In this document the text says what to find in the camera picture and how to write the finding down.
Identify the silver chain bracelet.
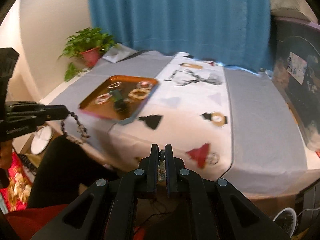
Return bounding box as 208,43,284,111
60,110,91,145

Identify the pink white beaded bracelet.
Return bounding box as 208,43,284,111
94,93,113,106

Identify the orange metal tray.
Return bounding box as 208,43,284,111
79,75,159,125

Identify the green bangle bracelet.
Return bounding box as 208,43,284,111
108,89,128,114

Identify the thin gold bangle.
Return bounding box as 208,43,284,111
107,81,122,90

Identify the dark beaded bracelet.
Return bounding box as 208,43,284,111
157,149,166,182

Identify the cream beaded bracelet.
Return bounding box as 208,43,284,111
127,88,150,100

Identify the white round floor device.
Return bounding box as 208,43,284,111
30,126,53,155

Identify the red flower pot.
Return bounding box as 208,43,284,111
80,47,101,68

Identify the green potted plant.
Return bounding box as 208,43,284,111
59,27,116,69

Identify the grey table cloth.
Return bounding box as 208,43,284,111
53,51,308,196

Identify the red fabric on floor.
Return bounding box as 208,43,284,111
1,154,67,239

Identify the white printed table runner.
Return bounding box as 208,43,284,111
110,53,233,180

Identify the dark plastic storage bin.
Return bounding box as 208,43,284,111
273,17,319,151

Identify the blue curtain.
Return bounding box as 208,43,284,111
88,0,273,72

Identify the beige fabric storage box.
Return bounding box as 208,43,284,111
270,0,318,23

